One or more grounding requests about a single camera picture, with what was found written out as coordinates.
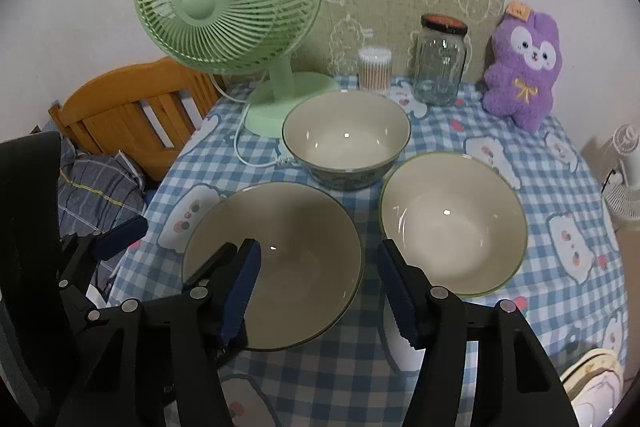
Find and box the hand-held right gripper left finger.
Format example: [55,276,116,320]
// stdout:
[55,237,263,427]

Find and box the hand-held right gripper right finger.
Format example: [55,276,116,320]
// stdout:
[376,238,581,427]

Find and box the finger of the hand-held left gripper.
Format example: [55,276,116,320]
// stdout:
[57,214,149,308]
[181,242,240,292]

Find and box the leaf pattern ceramic bowl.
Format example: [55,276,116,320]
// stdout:
[181,182,364,353]
[378,152,529,298]
[281,89,412,191]

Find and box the cream yellow-flower plate scalloped rim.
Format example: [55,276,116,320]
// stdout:
[564,354,626,403]

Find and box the white plate with red rim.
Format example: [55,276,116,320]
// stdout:
[570,369,626,427]

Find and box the grey plaid pillow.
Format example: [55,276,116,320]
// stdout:
[57,139,148,293]

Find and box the blue checkered tablecloth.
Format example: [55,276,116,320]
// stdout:
[107,74,631,427]

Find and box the cotton swab container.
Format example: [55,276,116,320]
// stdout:
[357,47,393,95]

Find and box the glass jar with dark lid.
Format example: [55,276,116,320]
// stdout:
[412,13,470,108]

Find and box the green desk fan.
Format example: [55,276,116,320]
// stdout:
[132,0,341,140]

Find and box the purple plush rabbit toy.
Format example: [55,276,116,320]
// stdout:
[481,0,563,131]

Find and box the white floor fan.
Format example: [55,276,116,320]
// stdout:
[602,123,640,233]

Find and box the white fan power cable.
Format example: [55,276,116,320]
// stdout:
[210,72,301,168]

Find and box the black fan power cable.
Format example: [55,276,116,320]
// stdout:
[599,164,626,195]

